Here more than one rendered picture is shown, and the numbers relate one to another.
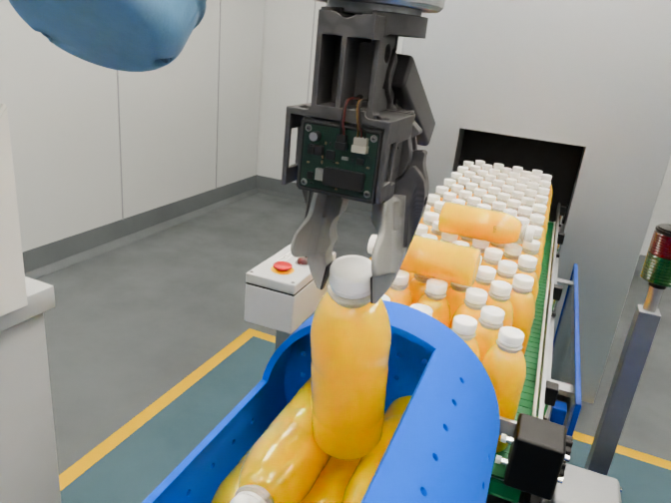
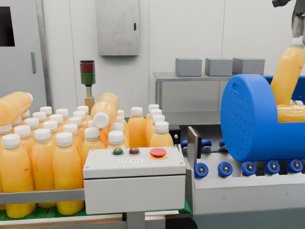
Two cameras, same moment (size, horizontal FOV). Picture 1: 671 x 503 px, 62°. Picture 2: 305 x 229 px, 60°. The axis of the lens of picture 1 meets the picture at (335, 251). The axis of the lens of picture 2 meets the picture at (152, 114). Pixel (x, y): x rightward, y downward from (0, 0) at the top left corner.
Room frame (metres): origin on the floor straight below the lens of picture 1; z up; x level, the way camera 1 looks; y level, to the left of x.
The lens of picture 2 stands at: (1.20, 0.56, 1.33)
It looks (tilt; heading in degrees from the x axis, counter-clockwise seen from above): 15 degrees down; 245
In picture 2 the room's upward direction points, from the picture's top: straight up
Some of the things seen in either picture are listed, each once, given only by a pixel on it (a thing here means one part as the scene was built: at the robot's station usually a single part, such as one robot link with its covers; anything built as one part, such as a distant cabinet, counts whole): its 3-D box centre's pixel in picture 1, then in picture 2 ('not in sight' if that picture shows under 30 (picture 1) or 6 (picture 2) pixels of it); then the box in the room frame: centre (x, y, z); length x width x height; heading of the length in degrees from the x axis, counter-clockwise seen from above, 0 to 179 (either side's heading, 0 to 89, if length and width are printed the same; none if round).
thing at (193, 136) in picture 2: not in sight; (194, 148); (0.73, -0.13, 0.99); 0.10 x 0.02 x 0.12; 70
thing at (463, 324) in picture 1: (463, 326); (155, 114); (0.82, -0.22, 1.10); 0.04 x 0.04 x 0.02
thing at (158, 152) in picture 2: (283, 266); (158, 152); (0.97, 0.10, 1.11); 0.04 x 0.04 x 0.01
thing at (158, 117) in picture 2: (419, 315); (158, 120); (0.85, -0.15, 1.10); 0.04 x 0.04 x 0.02
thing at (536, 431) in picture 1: (531, 457); (170, 139); (0.70, -0.33, 0.95); 0.10 x 0.07 x 0.10; 70
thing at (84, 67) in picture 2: (670, 245); (87, 67); (0.97, -0.59, 1.23); 0.06 x 0.06 x 0.04
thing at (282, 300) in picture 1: (292, 283); (135, 177); (1.02, 0.08, 1.05); 0.20 x 0.10 x 0.10; 160
